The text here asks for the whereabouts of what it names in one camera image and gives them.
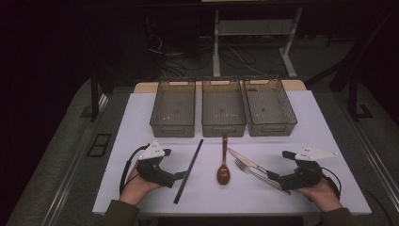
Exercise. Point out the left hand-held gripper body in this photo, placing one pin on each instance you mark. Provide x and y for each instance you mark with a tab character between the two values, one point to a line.
153	171

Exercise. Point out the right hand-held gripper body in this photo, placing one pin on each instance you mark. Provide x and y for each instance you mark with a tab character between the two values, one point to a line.
302	177

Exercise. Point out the black chopstick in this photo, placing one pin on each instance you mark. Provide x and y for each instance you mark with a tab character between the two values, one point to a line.
187	171

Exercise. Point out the silver fork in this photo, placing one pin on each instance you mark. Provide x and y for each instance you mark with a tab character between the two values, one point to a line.
244	167

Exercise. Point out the silver table knife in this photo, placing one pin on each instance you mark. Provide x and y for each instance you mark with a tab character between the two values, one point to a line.
243	159

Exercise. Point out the clear brown plastic basket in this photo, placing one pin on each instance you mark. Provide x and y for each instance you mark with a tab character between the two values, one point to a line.
223	108
269	108
174	108

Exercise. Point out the person's left hand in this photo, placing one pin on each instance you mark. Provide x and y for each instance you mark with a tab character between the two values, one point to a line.
135	188

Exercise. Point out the person's right hand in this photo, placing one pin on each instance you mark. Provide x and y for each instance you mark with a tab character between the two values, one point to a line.
323	194

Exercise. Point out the brown spoon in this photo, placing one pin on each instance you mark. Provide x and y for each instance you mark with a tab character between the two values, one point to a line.
223	175

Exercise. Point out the black metal stand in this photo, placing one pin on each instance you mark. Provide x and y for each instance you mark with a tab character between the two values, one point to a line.
353	94

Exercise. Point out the black rectangular floor frame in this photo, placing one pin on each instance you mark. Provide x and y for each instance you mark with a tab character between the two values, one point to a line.
94	150

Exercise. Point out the metal floor rail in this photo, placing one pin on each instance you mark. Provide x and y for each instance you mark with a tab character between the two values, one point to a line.
376	166
72	166

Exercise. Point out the white metal table frame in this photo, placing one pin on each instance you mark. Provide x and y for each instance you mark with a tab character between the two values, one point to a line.
216	47

